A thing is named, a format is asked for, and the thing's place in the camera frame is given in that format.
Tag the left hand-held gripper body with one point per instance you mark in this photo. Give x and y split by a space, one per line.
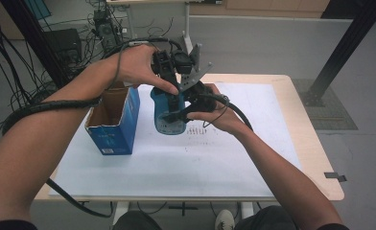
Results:
167 65

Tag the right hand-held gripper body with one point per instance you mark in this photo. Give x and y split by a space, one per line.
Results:
202 96

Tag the blue cylindrical cup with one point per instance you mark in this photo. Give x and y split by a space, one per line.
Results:
160 105

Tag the blue cardboard box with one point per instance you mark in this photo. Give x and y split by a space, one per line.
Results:
125 127

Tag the person's left hand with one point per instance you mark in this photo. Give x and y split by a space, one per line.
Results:
135 67

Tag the person's right hand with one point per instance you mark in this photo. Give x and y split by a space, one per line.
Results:
227 119

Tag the white paper sheet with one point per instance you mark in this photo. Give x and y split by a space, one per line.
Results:
176 166

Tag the computer tower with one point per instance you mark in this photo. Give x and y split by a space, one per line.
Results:
107 28

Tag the black equipment box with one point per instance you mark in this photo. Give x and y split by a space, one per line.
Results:
64 44

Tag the white shoe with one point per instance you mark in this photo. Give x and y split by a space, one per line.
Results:
224 220

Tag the person's left leg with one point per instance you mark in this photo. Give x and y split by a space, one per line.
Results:
138 222

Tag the person's leg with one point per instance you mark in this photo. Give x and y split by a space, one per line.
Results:
263 218
138 222

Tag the light wooden table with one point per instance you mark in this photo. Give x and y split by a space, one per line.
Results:
310 134

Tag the person's right leg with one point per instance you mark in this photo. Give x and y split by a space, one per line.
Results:
263 218

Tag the grey tape strip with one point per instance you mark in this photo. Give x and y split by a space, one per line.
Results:
334 176

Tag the black metal stand post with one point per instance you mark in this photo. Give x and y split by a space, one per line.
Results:
346 48
32 38

